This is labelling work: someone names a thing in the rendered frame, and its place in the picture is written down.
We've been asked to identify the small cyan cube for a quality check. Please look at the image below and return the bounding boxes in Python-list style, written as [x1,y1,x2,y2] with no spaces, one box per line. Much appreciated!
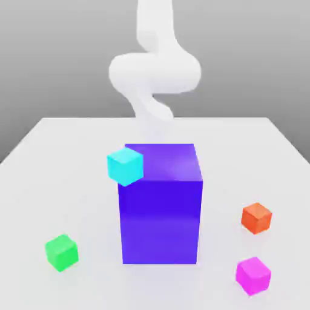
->
[107,147,145,187]

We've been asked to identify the small orange cube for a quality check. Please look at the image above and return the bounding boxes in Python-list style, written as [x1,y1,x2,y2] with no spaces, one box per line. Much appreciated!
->
[240,202,273,236]

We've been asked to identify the small green cube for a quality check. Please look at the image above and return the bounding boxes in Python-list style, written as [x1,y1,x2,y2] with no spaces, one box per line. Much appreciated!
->
[44,234,80,272]

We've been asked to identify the small magenta cube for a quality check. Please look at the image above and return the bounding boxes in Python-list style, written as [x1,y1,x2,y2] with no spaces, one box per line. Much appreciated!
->
[236,256,272,297]

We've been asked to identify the large blue box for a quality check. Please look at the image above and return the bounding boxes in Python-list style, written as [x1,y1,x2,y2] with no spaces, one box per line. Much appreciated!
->
[117,143,203,265]

